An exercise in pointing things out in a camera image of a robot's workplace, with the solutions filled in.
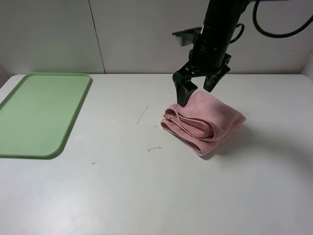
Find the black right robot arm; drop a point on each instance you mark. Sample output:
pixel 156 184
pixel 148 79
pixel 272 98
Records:
pixel 221 24

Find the pink terry towel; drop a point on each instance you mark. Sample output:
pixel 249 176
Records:
pixel 203 124

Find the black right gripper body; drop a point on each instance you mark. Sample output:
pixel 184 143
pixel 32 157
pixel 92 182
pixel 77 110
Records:
pixel 204 59

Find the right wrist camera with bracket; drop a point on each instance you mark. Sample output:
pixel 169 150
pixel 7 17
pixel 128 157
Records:
pixel 188 36

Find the green plastic tray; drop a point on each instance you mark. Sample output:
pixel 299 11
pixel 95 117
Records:
pixel 37 116

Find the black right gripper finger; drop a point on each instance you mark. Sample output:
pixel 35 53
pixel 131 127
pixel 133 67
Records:
pixel 184 89
pixel 212 80

